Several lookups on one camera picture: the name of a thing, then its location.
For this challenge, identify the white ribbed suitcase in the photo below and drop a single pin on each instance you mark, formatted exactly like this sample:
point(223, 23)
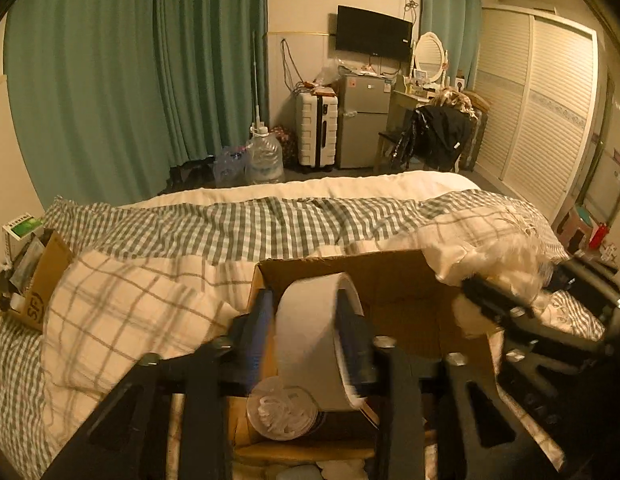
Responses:
point(317, 130)

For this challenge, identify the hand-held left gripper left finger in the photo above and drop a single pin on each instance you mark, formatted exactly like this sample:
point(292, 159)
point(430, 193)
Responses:
point(262, 332)

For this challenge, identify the pink and teal stool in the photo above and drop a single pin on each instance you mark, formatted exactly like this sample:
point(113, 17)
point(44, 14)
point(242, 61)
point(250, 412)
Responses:
point(577, 225)

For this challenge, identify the white oval vanity mirror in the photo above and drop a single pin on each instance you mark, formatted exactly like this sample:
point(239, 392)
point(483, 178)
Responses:
point(430, 55)

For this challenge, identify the white bed sheet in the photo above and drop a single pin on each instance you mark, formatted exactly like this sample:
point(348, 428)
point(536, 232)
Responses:
point(310, 187)

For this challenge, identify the brown suitcase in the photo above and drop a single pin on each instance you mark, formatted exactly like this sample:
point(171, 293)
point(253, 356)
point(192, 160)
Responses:
point(477, 130)

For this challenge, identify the red bottle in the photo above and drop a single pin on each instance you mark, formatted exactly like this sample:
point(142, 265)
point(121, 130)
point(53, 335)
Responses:
point(598, 237)

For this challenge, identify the white louvred wardrobe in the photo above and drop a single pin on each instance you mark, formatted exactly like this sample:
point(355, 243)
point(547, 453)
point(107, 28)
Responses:
point(535, 110)

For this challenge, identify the black jacket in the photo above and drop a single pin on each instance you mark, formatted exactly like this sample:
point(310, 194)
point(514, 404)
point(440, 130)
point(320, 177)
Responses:
point(440, 135)

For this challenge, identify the green checked blanket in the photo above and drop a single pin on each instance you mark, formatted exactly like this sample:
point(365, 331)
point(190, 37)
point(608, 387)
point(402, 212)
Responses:
point(270, 225)

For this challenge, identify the white dressing table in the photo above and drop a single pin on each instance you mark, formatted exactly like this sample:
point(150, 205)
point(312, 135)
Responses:
point(402, 100)

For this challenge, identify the clear plastic bag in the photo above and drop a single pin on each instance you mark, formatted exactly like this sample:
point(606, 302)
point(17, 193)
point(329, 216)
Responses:
point(330, 72)

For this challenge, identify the green and white carton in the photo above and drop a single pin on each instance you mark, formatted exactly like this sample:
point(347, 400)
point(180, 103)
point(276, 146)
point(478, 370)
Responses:
point(20, 232)

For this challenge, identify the round clear cotton swab container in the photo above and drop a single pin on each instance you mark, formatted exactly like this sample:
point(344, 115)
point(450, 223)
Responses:
point(282, 410)

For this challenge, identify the printed cardboard box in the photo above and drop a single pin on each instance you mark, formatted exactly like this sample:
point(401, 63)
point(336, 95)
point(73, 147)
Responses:
point(49, 280)

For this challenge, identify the wide green curtain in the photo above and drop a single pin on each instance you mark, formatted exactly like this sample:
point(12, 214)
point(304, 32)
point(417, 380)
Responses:
point(119, 70)

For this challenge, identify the large clear water jug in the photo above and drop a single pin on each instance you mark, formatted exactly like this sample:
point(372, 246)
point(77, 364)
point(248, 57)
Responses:
point(264, 157)

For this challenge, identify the black chair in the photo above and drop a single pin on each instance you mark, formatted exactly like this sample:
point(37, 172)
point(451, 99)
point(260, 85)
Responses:
point(387, 145)

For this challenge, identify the white tape roll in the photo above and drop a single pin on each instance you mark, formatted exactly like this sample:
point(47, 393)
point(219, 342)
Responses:
point(305, 340)

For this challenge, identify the cream plaid pillow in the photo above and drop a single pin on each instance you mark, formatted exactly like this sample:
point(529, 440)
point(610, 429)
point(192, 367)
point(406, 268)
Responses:
point(134, 310)

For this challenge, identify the clear bag of bottles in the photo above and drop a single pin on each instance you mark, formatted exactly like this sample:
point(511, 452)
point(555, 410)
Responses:
point(229, 165)

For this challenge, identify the cream embroidered plaid quilt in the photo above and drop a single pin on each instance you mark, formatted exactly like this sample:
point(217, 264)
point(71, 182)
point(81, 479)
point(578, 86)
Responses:
point(490, 230)

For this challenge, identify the silver mini fridge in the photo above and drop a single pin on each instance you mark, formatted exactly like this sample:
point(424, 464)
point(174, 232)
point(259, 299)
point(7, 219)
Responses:
point(362, 120)

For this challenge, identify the black wall television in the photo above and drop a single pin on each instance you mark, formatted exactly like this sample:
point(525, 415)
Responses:
point(372, 32)

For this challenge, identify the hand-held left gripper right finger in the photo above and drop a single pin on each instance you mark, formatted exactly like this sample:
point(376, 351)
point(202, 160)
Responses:
point(348, 342)

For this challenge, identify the white telescopic pole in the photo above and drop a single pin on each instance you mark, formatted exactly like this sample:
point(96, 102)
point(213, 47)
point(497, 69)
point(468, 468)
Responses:
point(256, 80)

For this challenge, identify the narrow green curtain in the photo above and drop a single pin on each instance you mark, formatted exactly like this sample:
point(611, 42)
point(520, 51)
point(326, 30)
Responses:
point(447, 5)

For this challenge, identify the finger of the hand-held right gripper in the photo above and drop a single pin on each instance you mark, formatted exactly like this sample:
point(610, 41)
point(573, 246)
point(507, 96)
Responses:
point(495, 296)
point(597, 280)

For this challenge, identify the dark floral bag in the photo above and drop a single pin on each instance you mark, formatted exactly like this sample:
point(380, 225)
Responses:
point(285, 145)

